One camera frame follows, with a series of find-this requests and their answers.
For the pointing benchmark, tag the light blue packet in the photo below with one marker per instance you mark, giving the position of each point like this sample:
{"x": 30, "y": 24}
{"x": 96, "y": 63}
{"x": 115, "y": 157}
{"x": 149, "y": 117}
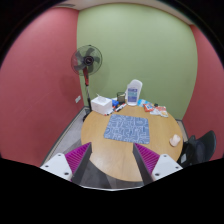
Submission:
{"x": 141, "y": 102}

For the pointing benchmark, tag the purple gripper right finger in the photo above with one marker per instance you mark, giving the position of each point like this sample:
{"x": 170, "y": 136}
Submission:
{"x": 153, "y": 166}

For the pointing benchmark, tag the black standing fan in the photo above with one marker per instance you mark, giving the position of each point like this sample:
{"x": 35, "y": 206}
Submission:
{"x": 86, "y": 61}

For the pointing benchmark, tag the black office chair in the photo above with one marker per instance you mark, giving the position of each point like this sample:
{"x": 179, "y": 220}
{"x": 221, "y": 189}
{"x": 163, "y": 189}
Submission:
{"x": 197, "y": 150}

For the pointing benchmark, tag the white blue-labelled pouch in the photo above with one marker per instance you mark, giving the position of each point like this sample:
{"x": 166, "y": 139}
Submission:
{"x": 133, "y": 92}

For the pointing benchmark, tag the white orange snack packet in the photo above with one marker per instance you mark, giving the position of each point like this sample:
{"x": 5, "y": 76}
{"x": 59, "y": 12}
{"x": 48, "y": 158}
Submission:
{"x": 160, "y": 110}

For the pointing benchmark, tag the blue patterned mouse pad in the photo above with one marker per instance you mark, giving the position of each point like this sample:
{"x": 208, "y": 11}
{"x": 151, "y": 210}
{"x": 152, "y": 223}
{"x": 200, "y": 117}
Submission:
{"x": 128, "y": 129}

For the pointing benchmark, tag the white tissue box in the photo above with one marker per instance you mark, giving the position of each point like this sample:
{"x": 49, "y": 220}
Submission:
{"x": 101, "y": 105}

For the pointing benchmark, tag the small dark jar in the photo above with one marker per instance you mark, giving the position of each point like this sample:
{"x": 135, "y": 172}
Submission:
{"x": 121, "y": 97}

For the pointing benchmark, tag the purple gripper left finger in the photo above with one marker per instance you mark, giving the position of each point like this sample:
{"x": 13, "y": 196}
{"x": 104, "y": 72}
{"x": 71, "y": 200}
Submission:
{"x": 70, "y": 166}

